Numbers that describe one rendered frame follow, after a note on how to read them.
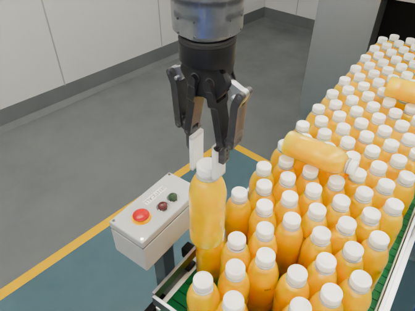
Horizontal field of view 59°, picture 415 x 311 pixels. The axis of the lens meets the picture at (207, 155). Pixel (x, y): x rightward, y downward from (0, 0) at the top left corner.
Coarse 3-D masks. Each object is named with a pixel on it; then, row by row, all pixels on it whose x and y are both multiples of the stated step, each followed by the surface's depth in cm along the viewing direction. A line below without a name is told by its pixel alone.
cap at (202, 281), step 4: (200, 272) 70; (204, 272) 70; (208, 272) 71; (196, 276) 70; (200, 276) 70; (204, 276) 70; (208, 276) 70; (196, 280) 69; (200, 280) 69; (204, 280) 69; (208, 280) 69; (212, 280) 69; (196, 284) 68; (200, 284) 69; (204, 284) 69; (208, 284) 68; (212, 284) 70; (196, 288) 68; (200, 288) 68; (204, 288) 68; (208, 288) 68; (200, 292) 69; (204, 292) 69
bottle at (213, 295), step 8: (192, 288) 71; (216, 288) 72; (192, 296) 70; (200, 296) 70; (208, 296) 70; (216, 296) 71; (192, 304) 71; (200, 304) 70; (208, 304) 70; (216, 304) 71
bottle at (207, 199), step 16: (192, 192) 62; (208, 192) 61; (224, 192) 63; (192, 208) 64; (208, 208) 62; (224, 208) 65; (192, 224) 67; (208, 224) 65; (224, 224) 69; (192, 240) 70; (208, 240) 68
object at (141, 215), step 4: (136, 212) 79; (140, 212) 79; (144, 212) 79; (148, 212) 79; (136, 216) 78; (140, 216) 78; (144, 216) 78; (148, 216) 79; (136, 220) 78; (140, 220) 78; (144, 220) 78
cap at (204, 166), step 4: (200, 160) 61; (204, 160) 61; (208, 160) 61; (196, 164) 60; (200, 164) 60; (204, 164) 60; (208, 164) 60; (196, 168) 60; (200, 168) 59; (204, 168) 60; (208, 168) 60; (200, 172) 60; (204, 172) 59; (208, 172) 59; (200, 176) 60; (204, 176) 60; (208, 176) 60
